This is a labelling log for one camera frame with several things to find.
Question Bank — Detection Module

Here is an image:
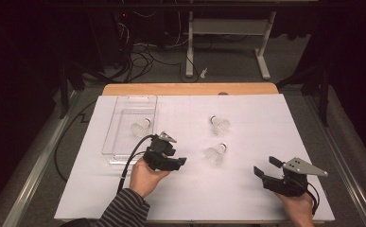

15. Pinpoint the wooden table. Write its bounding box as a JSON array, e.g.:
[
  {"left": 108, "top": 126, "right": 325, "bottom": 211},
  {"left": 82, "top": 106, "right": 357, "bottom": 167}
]
[{"left": 101, "top": 82, "right": 326, "bottom": 225}]

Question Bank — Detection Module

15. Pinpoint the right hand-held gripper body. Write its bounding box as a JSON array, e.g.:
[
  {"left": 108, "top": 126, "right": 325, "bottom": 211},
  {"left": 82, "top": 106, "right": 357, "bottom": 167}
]
[{"left": 261, "top": 157, "right": 329, "bottom": 198}]

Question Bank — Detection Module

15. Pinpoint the person's right hand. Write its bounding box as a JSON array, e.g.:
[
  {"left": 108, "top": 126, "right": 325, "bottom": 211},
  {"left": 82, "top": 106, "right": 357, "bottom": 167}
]
[{"left": 274, "top": 192, "right": 316, "bottom": 219}]

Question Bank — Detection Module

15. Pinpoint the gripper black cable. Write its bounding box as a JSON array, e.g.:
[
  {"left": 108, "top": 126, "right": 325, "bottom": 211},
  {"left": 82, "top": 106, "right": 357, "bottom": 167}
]
[
  {"left": 116, "top": 134, "right": 156, "bottom": 195},
  {"left": 297, "top": 178, "right": 321, "bottom": 216}
]

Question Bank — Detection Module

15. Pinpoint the bundle of black floor cables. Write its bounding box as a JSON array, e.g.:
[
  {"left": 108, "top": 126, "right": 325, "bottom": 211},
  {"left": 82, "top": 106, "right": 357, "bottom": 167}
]
[{"left": 117, "top": 41, "right": 200, "bottom": 83}]

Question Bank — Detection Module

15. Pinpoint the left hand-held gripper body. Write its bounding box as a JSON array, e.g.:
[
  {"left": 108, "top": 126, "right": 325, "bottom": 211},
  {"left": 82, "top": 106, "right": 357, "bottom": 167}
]
[{"left": 142, "top": 131, "right": 179, "bottom": 172}]

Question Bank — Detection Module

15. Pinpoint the white shuttlecock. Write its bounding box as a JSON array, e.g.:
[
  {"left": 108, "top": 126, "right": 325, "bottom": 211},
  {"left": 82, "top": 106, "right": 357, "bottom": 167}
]
[
  {"left": 209, "top": 114, "right": 231, "bottom": 136},
  {"left": 204, "top": 142, "right": 228, "bottom": 166},
  {"left": 130, "top": 117, "right": 153, "bottom": 138}
]

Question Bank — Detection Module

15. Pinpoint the person's left hand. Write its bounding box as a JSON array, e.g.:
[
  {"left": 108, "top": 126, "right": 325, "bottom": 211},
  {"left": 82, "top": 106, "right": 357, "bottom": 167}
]
[{"left": 129, "top": 156, "right": 170, "bottom": 199}]

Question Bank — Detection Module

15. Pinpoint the black stand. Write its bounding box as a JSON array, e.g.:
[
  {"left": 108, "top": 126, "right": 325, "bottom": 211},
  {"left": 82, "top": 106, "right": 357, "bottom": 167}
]
[
  {"left": 276, "top": 62, "right": 330, "bottom": 127},
  {"left": 59, "top": 60, "right": 87, "bottom": 120}
]

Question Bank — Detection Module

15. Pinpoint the clear plastic container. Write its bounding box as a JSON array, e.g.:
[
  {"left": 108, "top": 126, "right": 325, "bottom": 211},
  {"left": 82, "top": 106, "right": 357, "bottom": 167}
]
[{"left": 100, "top": 95, "right": 158, "bottom": 166}]

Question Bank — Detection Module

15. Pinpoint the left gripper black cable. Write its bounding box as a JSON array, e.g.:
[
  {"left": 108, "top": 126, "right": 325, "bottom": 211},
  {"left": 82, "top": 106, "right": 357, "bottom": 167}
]
[{"left": 116, "top": 134, "right": 156, "bottom": 195}]

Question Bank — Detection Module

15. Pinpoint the black equipment with red light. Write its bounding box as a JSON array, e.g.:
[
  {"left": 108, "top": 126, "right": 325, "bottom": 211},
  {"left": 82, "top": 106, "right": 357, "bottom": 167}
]
[{"left": 89, "top": 9, "right": 134, "bottom": 69}]

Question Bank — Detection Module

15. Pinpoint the aluminium floor rail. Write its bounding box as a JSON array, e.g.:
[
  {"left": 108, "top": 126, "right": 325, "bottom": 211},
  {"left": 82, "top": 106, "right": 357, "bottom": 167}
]
[
  {"left": 0, "top": 91, "right": 84, "bottom": 227},
  {"left": 303, "top": 94, "right": 366, "bottom": 227}
]

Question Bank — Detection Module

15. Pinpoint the white metal stand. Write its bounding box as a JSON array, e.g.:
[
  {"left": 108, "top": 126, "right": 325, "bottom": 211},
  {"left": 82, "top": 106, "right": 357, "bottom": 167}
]
[{"left": 184, "top": 10, "right": 278, "bottom": 80}]

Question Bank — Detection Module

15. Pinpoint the long black floor cable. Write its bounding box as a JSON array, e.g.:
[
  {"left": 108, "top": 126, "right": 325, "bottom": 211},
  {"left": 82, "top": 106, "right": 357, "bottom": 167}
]
[{"left": 54, "top": 98, "right": 98, "bottom": 183}]

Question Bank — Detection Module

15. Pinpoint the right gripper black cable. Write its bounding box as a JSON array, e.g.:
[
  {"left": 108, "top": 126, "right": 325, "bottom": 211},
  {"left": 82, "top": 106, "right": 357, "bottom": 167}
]
[{"left": 297, "top": 178, "right": 321, "bottom": 216}]

